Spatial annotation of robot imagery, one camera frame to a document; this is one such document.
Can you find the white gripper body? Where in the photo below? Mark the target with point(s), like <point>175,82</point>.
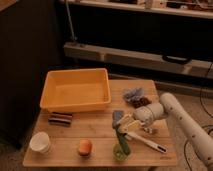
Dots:
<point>149,114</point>

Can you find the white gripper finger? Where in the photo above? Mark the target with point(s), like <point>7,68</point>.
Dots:
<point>125,120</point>
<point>130,127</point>

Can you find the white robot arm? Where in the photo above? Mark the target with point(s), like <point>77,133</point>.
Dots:
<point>200,140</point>

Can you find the green plastic cup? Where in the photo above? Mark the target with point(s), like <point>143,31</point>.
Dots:
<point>118,153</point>

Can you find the blue sponge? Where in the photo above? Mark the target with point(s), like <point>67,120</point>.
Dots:
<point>116,116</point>

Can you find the brown pine cone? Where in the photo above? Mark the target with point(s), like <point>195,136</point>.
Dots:
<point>143,101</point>

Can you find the grey blue cloth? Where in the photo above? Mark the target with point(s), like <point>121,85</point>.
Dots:
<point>133,94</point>

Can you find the orange round fruit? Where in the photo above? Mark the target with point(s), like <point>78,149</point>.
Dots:
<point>85,147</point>

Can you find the yellow plastic bin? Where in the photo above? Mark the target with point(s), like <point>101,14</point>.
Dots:
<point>76,90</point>

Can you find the dark striped block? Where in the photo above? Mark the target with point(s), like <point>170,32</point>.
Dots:
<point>60,119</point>

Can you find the grey metal beam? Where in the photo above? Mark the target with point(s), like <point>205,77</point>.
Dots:
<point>137,59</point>

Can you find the background shelf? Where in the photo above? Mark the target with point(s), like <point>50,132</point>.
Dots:
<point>146,6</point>

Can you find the white handled brush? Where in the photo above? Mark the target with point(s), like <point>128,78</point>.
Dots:
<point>150,143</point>

